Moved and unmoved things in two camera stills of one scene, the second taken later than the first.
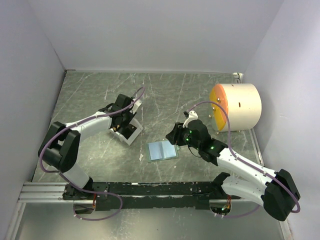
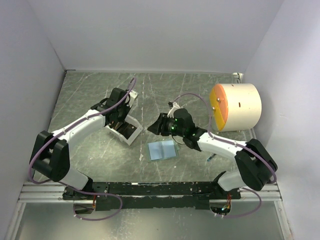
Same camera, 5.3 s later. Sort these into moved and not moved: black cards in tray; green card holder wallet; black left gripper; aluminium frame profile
Moved: black left gripper
Not moved: black cards in tray; aluminium frame profile; green card holder wallet
